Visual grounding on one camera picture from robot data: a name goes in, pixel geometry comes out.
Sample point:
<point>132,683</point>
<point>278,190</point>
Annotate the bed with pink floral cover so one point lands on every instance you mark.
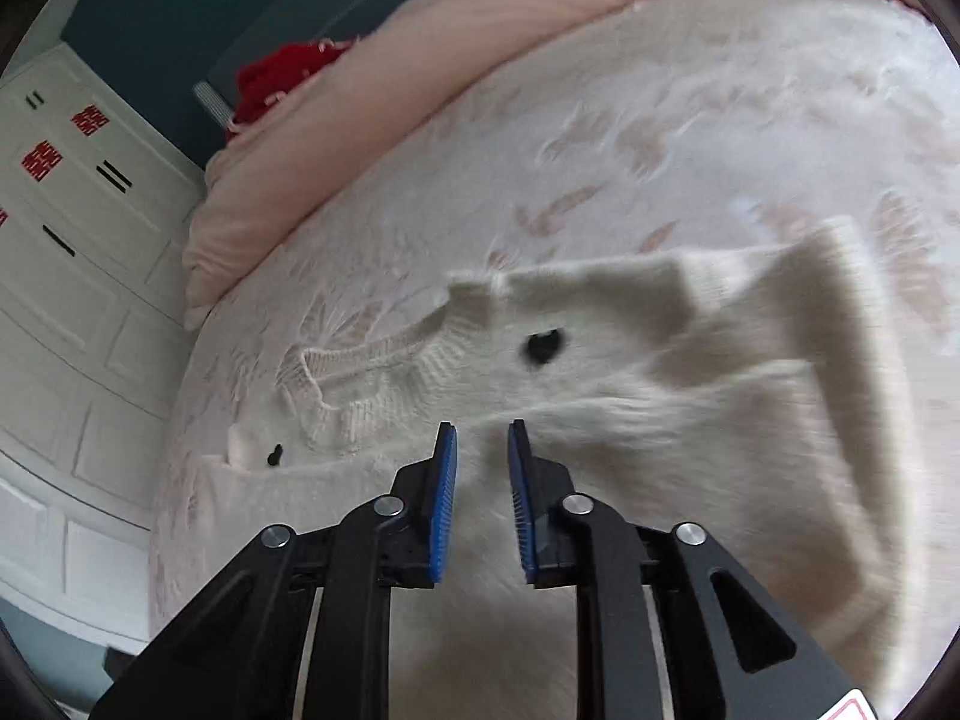
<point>712,127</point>

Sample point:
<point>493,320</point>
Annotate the white wardrobe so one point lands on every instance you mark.
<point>67,360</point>

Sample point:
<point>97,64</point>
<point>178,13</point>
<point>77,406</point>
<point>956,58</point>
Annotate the cream knit sweater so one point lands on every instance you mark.
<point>675,427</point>

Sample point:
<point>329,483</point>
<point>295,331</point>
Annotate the pink duvet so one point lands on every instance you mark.
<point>390,90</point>

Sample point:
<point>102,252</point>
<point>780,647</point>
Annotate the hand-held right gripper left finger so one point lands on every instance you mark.
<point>442,510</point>

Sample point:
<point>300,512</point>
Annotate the blue upholstered headboard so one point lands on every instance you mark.
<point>300,7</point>

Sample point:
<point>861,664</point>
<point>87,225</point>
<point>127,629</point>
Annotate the red garment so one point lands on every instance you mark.
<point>281,79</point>

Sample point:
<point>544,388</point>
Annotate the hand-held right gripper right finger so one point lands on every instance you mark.
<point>520,510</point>

